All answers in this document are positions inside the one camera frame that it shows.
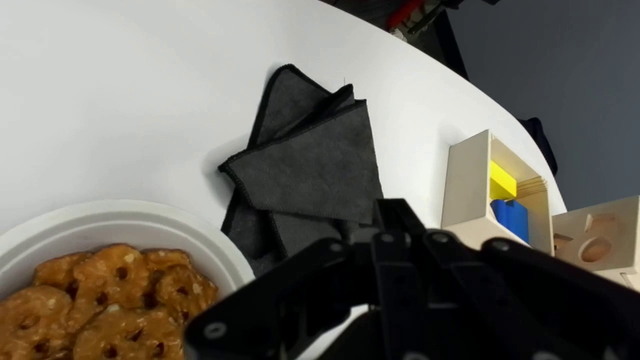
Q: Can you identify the black folded cloth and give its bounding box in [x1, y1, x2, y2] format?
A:
[215, 62, 386, 265]

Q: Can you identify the open wooden tray box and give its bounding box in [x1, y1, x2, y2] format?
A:
[438, 129, 556, 257]

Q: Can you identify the blue toy block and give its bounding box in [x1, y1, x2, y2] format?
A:
[489, 199, 531, 244]

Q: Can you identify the yellow toy block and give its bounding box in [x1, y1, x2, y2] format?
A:
[488, 158, 519, 202]

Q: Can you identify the brown pretzel heap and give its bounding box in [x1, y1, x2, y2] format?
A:
[0, 242, 222, 360]

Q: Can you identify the wooden shape sorter cube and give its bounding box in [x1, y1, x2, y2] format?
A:
[550, 194, 640, 292]

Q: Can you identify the white bowl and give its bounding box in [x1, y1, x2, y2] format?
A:
[0, 199, 256, 360]

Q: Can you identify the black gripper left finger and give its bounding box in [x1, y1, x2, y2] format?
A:
[181, 199, 436, 360]

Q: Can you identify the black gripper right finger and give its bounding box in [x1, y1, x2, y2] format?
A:
[425, 229, 640, 360]

